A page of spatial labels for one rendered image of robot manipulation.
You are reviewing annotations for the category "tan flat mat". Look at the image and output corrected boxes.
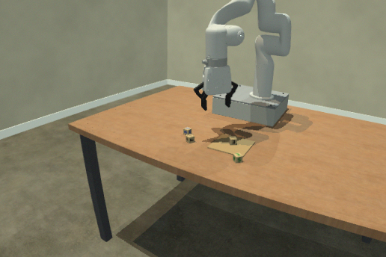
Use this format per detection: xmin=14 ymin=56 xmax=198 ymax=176
xmin=207 ymin=134 xmax=255 ymax=157

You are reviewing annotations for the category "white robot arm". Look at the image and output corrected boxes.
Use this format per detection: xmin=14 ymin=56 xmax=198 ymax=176
xmin=202 ymin=0 xmax=291 ymax=100

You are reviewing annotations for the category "beige block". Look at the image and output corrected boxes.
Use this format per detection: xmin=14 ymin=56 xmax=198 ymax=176
xmin=229 ymin=136 xmax=237 ymax=145
xmin=233 ymin=152 xmax=243 ymax=163
xmin=186 ymin=134 xmax=194 ymax=143
xmin=183 ymin=127 xmax=192 ymax=135

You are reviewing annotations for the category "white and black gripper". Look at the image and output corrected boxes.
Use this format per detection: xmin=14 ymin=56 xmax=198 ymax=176
xmin=194 ymin=65 xmax=238 ymax=111

